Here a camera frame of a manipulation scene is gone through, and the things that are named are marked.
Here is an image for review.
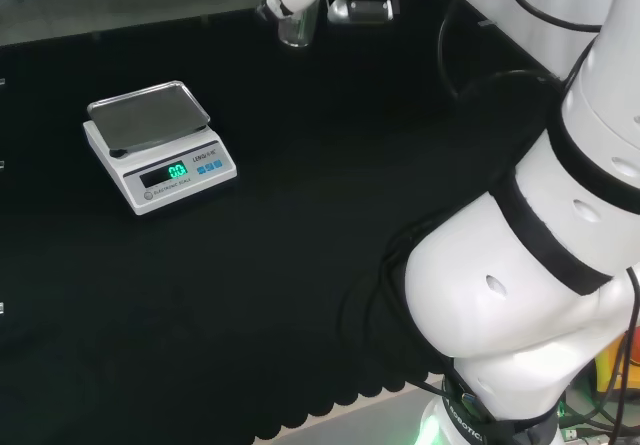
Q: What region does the clear glass beaker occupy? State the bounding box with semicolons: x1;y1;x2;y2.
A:
276;0;320;49

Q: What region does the white electronic balance steel pan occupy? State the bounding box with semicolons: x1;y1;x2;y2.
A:
81;80;238;218

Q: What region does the black bench cloth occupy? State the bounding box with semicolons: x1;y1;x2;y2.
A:
0;0;569;445

